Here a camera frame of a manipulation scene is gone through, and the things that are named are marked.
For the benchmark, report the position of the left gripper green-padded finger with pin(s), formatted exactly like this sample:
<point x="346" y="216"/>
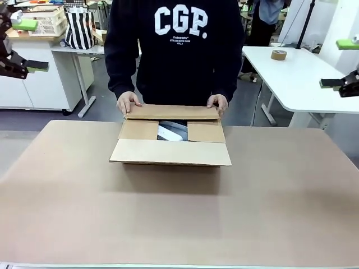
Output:
<point x="25" y="25"/>
<point x="36" y="66"/>

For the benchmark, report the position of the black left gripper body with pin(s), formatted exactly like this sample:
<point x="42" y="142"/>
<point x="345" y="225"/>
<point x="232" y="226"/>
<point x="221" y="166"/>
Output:
<point x="5" y="45"/>

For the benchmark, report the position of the right gripper green-padded finger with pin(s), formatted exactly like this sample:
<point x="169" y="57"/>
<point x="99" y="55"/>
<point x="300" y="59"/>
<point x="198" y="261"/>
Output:
<point x="347" y="45"/>
<point x="333" y="83"/>

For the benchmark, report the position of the white grey gift set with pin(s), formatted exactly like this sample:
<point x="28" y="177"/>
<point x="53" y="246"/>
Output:
<point x="168" y="133"/>

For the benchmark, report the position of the brown cardboard packing box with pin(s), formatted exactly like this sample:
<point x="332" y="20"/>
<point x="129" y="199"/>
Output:
<point x="171" y="151"/>

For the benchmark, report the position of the person's left forearm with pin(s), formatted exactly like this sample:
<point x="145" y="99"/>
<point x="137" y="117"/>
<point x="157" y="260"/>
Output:
<point x="227" y="73"/>

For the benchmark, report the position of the person's right forearm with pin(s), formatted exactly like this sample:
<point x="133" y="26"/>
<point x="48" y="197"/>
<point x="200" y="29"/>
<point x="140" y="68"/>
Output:
<point x="120" y="70"/>

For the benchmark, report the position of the person's right hand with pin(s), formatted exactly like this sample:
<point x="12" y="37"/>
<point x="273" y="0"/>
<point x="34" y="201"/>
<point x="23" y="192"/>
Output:
<point x="127" y="102"/>

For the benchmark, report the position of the person's left hand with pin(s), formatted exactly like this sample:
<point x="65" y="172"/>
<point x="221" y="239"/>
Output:
<point x="220" y="102"/>

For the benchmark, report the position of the white cabinet with wooden top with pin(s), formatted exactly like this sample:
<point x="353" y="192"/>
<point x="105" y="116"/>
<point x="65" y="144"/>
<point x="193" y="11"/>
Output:
<point x="42" y="84"/>

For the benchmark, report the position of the white plastic crate basket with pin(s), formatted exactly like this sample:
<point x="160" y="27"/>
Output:
<point x="50" y="25"/>

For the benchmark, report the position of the large white rounded table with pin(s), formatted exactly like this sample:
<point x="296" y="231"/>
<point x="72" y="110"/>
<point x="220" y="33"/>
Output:
<point x="294" y="81"/>

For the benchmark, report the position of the black tripod pole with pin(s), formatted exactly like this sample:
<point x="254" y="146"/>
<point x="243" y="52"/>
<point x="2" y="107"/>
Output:
<point x="306" y="22"/>

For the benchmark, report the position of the white table with grey legs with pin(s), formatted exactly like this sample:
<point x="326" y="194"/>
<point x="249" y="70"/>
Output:
<point x="84" y="49"/>

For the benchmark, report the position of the black white striped bag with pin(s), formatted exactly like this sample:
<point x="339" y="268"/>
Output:
<point x="80" y="28"/>

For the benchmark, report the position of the brown packing tape roll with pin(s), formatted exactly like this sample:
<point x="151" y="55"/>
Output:
<point x="278" y="54"/>

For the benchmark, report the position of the bystander in blue shirt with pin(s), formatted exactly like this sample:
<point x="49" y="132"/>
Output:
<point x="269" y="14"/>

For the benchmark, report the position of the person in dark hoodie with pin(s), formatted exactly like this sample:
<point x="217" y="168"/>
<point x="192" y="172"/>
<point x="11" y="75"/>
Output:
<point x="174" y="61"/>

